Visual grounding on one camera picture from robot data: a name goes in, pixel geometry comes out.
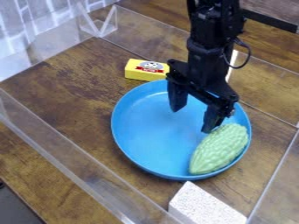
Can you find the green bumpy gourd toy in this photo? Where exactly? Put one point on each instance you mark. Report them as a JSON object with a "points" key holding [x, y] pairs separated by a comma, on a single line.
{"points": [[219, 148]]}

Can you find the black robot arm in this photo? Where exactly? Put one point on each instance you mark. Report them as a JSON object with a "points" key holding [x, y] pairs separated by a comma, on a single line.
{"points": [[216, 22]]}

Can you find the white sheer curtain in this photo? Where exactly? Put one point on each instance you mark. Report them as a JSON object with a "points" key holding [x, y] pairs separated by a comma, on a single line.
{"points": [[37, 29]]}

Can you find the yellow rectangular block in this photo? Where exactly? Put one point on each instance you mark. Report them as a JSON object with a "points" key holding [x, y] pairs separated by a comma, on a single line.
{"points": [[145, 70]]}

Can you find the clear acrylic enclosure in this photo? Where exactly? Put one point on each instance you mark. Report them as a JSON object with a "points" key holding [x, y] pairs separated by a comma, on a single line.
{"points": [[59, 159]]}

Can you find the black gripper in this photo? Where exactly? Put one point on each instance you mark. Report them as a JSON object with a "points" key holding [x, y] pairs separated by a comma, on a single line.
{"points": [[200, 77]]}

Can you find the blue round tray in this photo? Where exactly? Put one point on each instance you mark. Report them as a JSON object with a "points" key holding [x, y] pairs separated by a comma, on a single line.
{"points": [[159, 138]]}

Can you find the white speckled foam block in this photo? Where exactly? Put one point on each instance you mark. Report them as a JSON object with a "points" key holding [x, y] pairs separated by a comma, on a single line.
{"points": [[196, 207]]}

